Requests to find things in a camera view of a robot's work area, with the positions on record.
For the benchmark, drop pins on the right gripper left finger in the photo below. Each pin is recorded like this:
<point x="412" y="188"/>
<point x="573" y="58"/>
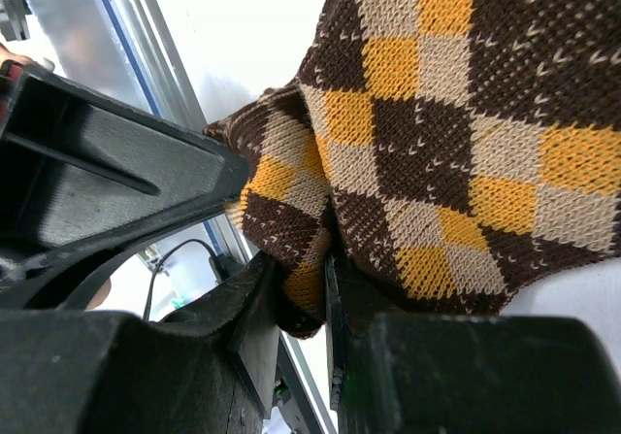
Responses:
<point x="206" y="368"/>

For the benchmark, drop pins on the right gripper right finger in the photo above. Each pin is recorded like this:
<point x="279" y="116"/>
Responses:
<point x="395" y="372"/>

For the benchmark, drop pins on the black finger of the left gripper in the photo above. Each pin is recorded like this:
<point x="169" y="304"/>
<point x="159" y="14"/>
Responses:
<point x="87" y="180"/>

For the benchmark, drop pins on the brown yellow argyle sock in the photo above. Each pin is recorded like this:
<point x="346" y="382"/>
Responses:
<point x="456" y="150"/>

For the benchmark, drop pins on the aluminium front rail frame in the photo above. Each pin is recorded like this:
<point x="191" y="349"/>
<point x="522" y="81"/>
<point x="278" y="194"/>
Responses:
<point x="146" y="53"/>

